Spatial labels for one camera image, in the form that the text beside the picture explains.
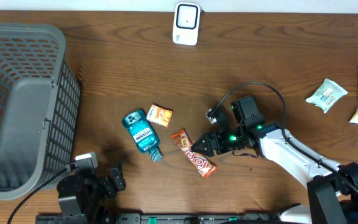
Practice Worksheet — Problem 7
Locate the orange chocolate bar wrapper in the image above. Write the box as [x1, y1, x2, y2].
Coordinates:
[170, 129, 217, 178]

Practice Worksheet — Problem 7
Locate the blue Listerine mouthwash bottle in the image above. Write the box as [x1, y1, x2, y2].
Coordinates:
[122, 110, 162, 162]

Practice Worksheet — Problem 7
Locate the small orange tissue pack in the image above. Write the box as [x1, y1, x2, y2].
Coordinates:
[146, 104, 173, 128]

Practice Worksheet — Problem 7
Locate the pale green snack packet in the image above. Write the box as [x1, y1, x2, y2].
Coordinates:
[306, 78, 348, 114]

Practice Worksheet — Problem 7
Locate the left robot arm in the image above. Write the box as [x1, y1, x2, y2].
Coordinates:
[57, 158, 126, 224]

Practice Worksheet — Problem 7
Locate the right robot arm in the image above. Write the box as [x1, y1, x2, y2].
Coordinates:
[191, 96, 358, 223]

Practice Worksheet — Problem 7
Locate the white barcode scanner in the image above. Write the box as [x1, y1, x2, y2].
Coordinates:
[172, 2, 201, 46]

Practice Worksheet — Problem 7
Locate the grey plastic mesh basket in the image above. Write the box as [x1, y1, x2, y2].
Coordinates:
[0, 23, 81, 200]

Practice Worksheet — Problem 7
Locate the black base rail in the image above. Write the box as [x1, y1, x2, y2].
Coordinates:
[34, 212, 280, 224]

